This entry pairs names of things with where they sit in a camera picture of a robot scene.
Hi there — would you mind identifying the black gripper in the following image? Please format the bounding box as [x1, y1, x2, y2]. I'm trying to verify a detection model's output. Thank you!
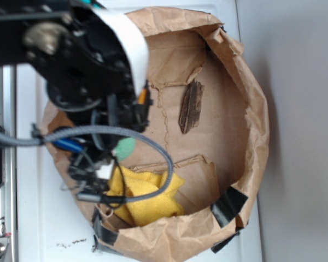
[68, 90, 154, 153]

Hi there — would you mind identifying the green knitted ball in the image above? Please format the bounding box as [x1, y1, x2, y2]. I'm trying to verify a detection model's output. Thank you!
[113, 138, 136, 161]

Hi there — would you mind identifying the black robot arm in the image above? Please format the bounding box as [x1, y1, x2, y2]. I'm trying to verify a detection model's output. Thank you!
[0, 1, 150, 150]

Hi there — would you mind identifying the dark wood bark piece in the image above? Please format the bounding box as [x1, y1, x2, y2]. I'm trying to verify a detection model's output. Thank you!
[179, 79, 204, 134]

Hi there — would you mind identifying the brown paper bag bin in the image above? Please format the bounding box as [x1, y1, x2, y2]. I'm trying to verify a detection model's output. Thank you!
[40, 5, 271, 262]

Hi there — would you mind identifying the yellow cloth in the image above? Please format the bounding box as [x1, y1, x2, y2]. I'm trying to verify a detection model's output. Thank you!
[107, 166, 185, 227]

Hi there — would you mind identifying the grey braided cable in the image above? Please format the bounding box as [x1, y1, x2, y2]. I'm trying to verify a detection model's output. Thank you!
[0, 125, 173, 204]

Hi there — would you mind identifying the white ribbon cable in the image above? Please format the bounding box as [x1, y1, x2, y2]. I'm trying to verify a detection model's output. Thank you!
[92, 8, 150, 96]

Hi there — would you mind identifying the small wrist camera board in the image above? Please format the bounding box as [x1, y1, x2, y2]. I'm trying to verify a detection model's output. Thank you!
[67, 152, 114, 204]

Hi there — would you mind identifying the aluminium rail frame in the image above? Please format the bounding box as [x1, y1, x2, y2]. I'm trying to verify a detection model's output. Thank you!
[0, 66, 19, 261]

